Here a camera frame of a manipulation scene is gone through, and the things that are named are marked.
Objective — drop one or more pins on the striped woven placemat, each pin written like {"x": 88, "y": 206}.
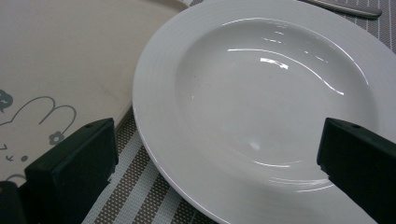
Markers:
{"x": 137, "y": 193}

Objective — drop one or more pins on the beige tray with rabbit print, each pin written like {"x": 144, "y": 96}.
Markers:
{"x": 62, "y": 56}

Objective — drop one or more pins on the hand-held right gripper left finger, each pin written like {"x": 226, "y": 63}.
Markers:
{"x": 74, "y": 168}

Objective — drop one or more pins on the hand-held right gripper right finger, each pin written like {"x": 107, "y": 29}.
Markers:
{"x": 358, "y": 158}

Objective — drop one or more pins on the white deep plate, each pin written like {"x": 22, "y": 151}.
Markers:
{"x": 249, "y": 102}

